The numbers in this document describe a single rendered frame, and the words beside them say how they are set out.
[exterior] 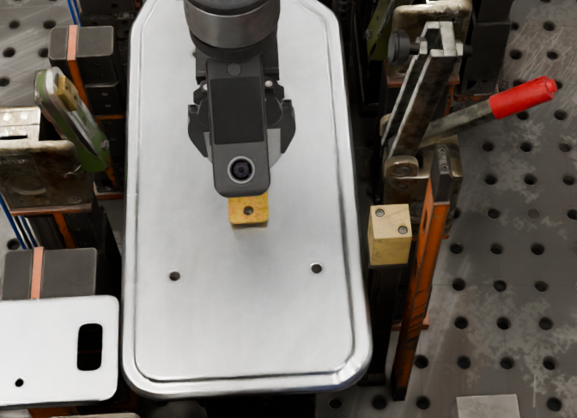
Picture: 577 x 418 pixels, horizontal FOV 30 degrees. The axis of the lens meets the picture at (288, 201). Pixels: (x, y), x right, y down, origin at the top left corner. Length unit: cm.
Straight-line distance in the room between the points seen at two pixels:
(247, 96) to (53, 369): 30
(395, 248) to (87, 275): 29
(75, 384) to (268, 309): 18
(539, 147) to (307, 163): 48
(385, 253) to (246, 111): 19
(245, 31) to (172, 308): 28
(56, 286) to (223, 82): 28
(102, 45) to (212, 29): 35
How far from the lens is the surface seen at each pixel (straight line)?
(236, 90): 87
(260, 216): 100
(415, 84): 93
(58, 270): 104
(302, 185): 103
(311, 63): 111
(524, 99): 94
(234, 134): 86
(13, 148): 104
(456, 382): 128
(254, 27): 82
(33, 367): 98
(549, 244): 137
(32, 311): 100
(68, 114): 100
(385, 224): 94
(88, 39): 117
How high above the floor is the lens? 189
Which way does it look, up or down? 60 degrees down
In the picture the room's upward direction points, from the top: 2 degrees counter-clockwise
